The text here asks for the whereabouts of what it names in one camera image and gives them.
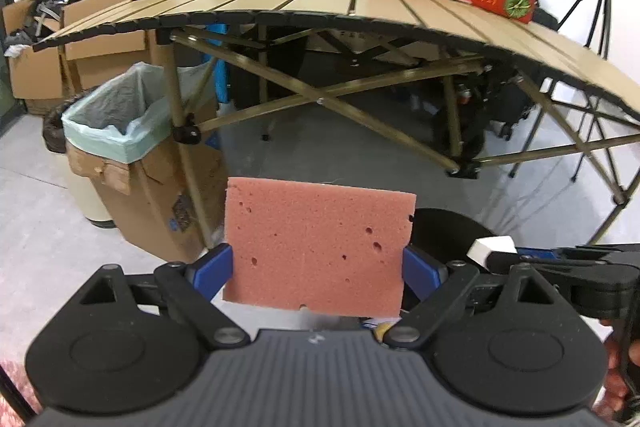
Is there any dark brown bag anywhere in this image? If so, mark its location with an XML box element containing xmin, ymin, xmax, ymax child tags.
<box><xmin>42</xmin><ymin>104</ymin><xmax>69</xmax><ymax>154</ymax></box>

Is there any small open cardboard box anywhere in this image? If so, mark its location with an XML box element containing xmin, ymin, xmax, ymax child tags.
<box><xmin>2</xmin><ymin>0</ymin><xmax>67</xmax><ymax>101</ymax></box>

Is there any large open cardboard box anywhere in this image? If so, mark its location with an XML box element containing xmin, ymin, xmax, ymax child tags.
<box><xmin>60</xmin><ymin>0</ymin><xmax>167</xmax><ymax>90</ymax></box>

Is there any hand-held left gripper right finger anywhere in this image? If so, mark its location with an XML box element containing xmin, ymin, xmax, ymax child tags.
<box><xmin>382</xmin><ymin>246</ymin><xmax>576</xmax><ymax>350</ymax></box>

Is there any blue box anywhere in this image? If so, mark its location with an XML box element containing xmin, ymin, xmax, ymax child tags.
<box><xmin>214</xmin><ymin>24</ymin><xmax>232</xmax><ymax>104</ymax></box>

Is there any pink sponge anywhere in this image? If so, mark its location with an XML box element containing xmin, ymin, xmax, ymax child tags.
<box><xmin>221</xmin><ymin>177</ymin><xmax>417</xmax><ymax>319</ymax></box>

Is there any pink fuzzy cloth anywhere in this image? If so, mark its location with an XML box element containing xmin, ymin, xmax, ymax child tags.
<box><xmin>0</xmin><ymin>357</ymin><xmax>44</xmax><ymax>419</ymax></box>

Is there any white rectangular block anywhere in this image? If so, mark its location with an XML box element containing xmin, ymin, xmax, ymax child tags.
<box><xmin>467</xmin><ymin>236</ymin><xmax>518</xmax><ymax>273</ymax></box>

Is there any white trash can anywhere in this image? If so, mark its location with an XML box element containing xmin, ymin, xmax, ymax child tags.
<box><xmin>65</xmin><ymin>152</ymin><xmax>117</xmax><ymax>231</ymax></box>

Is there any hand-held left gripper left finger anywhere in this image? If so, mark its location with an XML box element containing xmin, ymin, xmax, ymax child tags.
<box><xmin>65</xmin><ymin>243</ymin><xmax>251</xmax><ymax>349</ymax></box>

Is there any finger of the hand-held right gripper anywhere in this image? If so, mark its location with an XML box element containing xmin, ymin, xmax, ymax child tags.
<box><xmin>487</xmin><ymin>252</ymin><xmax>571</xmax><ymax>278</ymax></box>
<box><xmin>517</xmin><ymin>246</ymin><xmax>601</xmax><ymax>258</ymax></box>

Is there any printed cardboard box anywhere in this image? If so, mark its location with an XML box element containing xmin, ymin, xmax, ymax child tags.
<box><xmin>67</xmin><ymin>97</ymin><xmax>229</xmax><ymax>261</ymax></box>

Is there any person's right hand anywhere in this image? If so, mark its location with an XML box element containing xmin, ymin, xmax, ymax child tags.
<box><xmin>597</xmin><ymin>319</ymin><xmax>626</xmax><ymax>415</ymax></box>

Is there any black round trash bin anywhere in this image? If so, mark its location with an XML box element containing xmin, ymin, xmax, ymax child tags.
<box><xmin>410</xmin><ymin>207</ymin><xmax>497</xmax><ymax>269</ymax></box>

